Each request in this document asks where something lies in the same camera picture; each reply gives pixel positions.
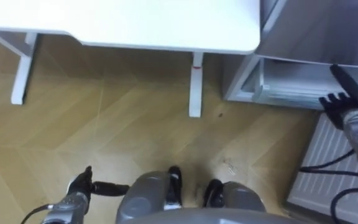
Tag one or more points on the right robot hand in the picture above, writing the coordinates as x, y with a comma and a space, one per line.
337, 109

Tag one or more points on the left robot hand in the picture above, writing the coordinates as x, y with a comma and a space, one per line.
82, 183

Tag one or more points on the clear fridge drawer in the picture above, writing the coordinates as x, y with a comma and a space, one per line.
291, 95

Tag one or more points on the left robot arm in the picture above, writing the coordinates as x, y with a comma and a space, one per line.
67, 208

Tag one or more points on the open fridge door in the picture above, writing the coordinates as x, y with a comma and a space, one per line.
322, 155

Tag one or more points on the robot legs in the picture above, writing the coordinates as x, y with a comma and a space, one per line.
145, 193

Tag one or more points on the grey fridge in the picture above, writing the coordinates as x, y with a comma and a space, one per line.
322, 31

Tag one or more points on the robot body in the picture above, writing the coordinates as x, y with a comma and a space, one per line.
213, 218

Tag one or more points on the white desk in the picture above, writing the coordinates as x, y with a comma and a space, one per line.
135, 21

